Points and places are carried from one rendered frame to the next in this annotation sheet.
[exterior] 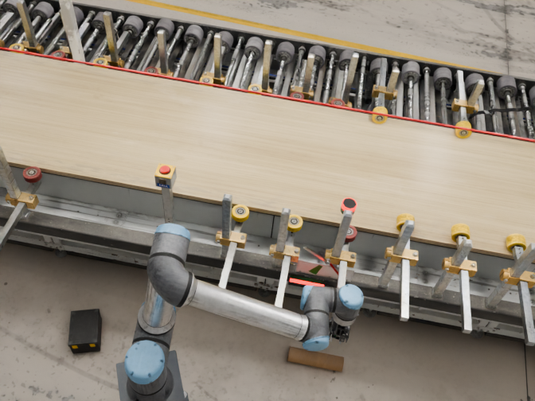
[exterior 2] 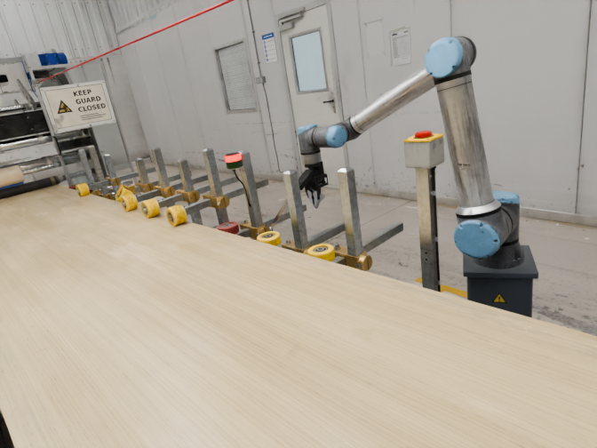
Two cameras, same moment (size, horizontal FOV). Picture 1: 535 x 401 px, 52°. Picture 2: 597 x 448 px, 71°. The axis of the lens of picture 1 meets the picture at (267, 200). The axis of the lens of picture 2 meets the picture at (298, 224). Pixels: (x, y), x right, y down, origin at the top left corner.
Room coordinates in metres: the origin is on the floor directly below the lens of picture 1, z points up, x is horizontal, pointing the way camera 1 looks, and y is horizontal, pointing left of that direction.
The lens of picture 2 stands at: (2.41, 0.89, 1.41)
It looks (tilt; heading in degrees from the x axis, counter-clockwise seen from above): 19 degrees down; 224
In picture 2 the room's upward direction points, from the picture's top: 9 degrees counter-clockwise
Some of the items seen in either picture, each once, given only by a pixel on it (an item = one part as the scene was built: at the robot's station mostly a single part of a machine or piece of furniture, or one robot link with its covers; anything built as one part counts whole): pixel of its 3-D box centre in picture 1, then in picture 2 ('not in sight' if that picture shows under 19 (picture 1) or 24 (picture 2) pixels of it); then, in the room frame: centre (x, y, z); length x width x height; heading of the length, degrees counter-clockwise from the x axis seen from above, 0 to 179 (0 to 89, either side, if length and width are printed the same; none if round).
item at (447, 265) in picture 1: (458, 266); (188, 195); (1.35, -0.85, 0.95); 0.14 x 0.06 x 0.05; 85
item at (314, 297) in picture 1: (318, 301); (330, 136); (0.99, -0.22, 1.14); 0.12 x 0.12 x 0.09; 1
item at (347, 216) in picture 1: (338, 245); (254, 211); (1.40, -0.33, 0.93); 0.04 x 0.04 x 0.48; 85
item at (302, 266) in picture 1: (324, 270); not in sight; (1.37, -0.30, 0.75); 0.26 x 0.01 x 0.10; 85
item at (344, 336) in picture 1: (341, 325); (314, 175); (1.00, -0.34, 0.97); 0.09 x 0.08 x 0.12; 175
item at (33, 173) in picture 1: (34, 179); not in sight; (1.63, 1.11, 0.85); 0.08 x 0.08 x 0.11
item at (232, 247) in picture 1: (230, 255); (363, 248); (1.35, 0.13, 0.83); 0.44 x 0.03 x 0.04; 175
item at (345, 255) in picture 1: (340, 257); (254, 230); (1.40, -0.35, 0.85); 0.14 x 0.06 x 0.05; 85
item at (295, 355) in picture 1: (315, 359); not in sight; (1.26, -0.36, 0.04); 0.30 x 0.08 x 0.08; 85
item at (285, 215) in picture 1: (280, 243); (300, 236); (1.42, -0.08, 0.87); 0.04 x 0.04 x 0.48; 85
